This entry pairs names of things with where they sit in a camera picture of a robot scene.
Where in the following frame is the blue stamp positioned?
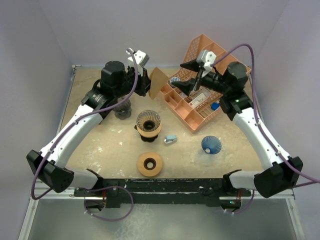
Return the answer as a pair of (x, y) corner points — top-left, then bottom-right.
(211, 102), (220, 111)

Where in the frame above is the wooden ring dripper stand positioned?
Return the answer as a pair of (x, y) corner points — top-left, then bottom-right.
(135, 120), (162, 138)

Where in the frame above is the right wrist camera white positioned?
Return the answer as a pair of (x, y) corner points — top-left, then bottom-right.
(196, 49), (217, 78)

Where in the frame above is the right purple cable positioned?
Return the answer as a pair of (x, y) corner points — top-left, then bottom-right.
(212, 43), (320, 216)

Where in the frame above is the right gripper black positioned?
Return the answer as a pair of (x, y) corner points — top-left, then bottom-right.
(171, 57), (230, 96)

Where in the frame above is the small blue stapler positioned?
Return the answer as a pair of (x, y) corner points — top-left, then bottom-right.
(164, 135), (178, 144)

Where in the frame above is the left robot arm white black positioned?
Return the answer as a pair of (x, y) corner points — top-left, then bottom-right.
(26, 60), (151, 196)

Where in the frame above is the white stapler box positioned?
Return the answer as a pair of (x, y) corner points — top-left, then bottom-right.
(189, 92), (210, 109)

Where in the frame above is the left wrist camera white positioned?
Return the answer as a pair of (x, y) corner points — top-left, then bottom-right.
(126, 48), (150, 68)

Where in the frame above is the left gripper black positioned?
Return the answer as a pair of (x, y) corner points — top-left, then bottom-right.
(114, 65), (156, 99)

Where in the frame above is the purple cable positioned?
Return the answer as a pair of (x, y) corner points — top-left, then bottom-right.
(30, 47), (139, 222)
(212, 43), (320, 216)

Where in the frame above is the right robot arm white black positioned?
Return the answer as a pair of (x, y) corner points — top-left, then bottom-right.
(172, 59), (303, 198)

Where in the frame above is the grey ribbed glass dripper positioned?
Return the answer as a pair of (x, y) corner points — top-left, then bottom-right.
(136, 110), (161, 132)

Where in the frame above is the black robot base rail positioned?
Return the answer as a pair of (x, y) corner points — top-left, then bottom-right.
(74, 178), (251, 208)

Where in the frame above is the aluminium frame rail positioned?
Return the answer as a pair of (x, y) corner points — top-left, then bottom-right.
(17, 65), (306, 240)

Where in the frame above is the peach plastic desk organizer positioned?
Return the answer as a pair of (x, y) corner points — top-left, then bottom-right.
(155, 34), (252, 135)

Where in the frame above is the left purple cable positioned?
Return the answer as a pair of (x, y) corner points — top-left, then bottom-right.
(30, 47), (139, 222)

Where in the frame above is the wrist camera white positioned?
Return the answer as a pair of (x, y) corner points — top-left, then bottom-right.
(126, 48), (150, 68)
(196, 49), (217, 78)

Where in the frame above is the blue ribbed dripper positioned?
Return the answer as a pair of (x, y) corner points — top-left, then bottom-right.
(201, 135), (222, 155)

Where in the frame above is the brown paper coffee filter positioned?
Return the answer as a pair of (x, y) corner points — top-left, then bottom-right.
(148, 67), (168, 100)

